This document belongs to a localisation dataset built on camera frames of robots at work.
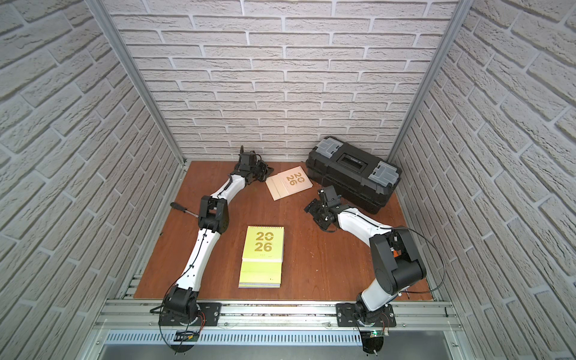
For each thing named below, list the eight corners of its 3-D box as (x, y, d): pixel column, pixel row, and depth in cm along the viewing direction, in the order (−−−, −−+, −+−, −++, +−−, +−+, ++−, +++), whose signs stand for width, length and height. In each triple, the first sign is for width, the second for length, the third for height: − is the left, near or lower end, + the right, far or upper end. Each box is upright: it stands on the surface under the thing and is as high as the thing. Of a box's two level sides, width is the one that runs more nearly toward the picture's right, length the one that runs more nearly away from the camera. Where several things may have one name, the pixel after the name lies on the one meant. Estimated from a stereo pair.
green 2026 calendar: (242, 283, 82) (239, 278, 77) (249, 233, 95) (247, 225, 90) (282, 284, 82) (281, 279, 77) (284, 233, 95) (284, 226, 90)
